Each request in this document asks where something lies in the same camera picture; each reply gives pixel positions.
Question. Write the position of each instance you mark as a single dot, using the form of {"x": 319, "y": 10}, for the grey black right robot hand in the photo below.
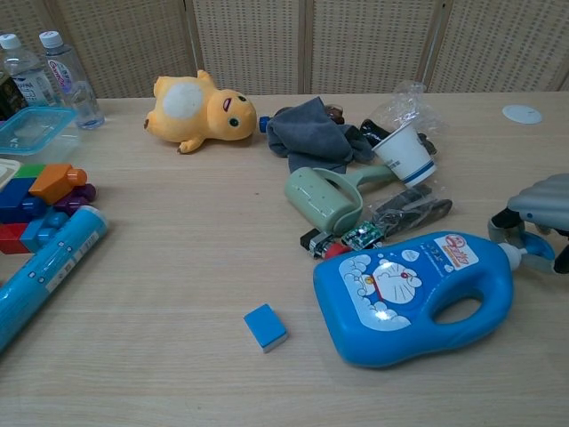
{"x": 542, "y": 200}

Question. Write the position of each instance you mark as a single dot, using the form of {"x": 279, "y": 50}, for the blue detergent bottle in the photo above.
{"x": 400, "y": 338}

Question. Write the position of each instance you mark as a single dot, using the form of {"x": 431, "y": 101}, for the white round table grommet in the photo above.
{"x": 522, "y": 114}

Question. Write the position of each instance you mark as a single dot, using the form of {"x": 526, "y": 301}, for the small dark wrapped object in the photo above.
{"x": 429, "y": 144}

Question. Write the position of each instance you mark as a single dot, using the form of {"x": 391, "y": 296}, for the clear bag with black parts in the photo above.
{"x": 411, "y": 209}

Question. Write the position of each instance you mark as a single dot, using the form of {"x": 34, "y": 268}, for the white paper cup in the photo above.
{"x": 406, "y": 153}

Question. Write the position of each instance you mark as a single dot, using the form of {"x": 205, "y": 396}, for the clear plastic bag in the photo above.
{"x": 406, "y": 109}

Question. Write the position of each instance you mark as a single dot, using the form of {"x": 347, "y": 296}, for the black glossy object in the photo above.
{"x": 372, "y": 130}

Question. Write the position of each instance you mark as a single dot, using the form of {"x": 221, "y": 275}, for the green circuit board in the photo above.
{"x": 361, "y": 234}

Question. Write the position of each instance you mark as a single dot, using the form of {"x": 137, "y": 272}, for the dark brown small bottle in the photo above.
{"x": 336, "y": 113}

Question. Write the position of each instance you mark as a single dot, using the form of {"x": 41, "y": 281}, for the green lint roller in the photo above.
{"x": 315, "y": 200}

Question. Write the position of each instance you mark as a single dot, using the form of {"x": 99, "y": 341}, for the beige woven folding screen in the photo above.
{"x": 364, "y": 44}

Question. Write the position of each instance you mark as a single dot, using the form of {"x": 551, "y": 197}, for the grey cloth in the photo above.
{"x": 311, "y": 133}

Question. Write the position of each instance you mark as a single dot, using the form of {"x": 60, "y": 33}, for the small blue bottle cap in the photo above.
{"x": 264, "y": 124}

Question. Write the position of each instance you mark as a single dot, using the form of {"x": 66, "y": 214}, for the small blue white block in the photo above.
{"x": 262, "y": 322}

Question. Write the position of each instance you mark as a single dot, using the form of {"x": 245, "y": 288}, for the yellow plush toy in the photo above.
{"x": 209, "y": 111}

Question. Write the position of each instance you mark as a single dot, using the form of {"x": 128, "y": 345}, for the purple toy block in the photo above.
{"x": 75, "y": 200}

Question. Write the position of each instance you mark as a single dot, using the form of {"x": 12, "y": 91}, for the orange toy block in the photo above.
{"x": 51, "y": 182}

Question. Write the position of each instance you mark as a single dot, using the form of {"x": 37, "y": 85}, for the clear water bottle pink label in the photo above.
{"x": 60, "y": 66}

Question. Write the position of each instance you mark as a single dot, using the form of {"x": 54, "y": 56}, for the light blue toy block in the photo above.
{"x": 42, "y": 229}

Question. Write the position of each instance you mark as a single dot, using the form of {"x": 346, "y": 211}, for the blue cylindrical roll package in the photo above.
{"x": 40, "y": 276}

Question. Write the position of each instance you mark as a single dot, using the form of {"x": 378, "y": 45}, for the clear container with blue lid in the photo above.
{"x": 33, "y": 129}

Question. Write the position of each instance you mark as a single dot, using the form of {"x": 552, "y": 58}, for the green toy block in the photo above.
{"x": 27, "y": 170}

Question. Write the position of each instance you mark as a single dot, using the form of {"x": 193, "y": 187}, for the dark blue toy block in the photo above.
{"x": 18, "y": 202}

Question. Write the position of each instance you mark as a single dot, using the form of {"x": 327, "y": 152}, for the red toy block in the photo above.
{"x": 13, "y": 238}

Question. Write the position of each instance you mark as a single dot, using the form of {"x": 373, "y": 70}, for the clear water bottle blue label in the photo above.
{"x": 24, "y": 73}

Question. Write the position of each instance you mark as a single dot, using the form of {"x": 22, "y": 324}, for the cream plastic tray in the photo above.
{"x": 6, "y": 175}

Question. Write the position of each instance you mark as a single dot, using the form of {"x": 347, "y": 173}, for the dark green labelled bottle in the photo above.
{"x": 11, "y": 95}

